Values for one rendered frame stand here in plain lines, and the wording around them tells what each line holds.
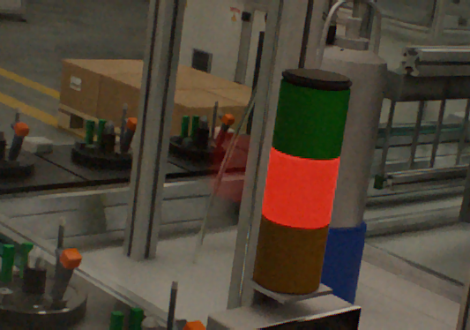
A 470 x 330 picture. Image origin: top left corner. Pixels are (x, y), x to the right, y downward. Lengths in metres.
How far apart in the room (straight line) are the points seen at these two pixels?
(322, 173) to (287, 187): 0.03
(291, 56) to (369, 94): 1.01
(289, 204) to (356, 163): 1.04
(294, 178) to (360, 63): 1.01
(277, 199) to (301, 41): 0.11
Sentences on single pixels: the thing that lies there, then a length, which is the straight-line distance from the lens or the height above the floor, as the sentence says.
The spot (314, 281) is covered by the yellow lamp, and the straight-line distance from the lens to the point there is 0.79.
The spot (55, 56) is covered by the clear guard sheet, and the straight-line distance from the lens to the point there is 0.67.
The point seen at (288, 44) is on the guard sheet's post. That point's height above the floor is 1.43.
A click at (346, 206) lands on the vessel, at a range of 1.81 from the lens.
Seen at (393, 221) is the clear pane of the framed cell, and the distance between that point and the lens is 2.13.
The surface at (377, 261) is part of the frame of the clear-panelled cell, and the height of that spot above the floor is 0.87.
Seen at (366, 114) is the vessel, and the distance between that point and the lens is 1.78.
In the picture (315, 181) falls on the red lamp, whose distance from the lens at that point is 0.76.
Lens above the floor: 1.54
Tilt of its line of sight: 15 degrees down
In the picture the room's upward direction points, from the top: 8 degrees clockwise
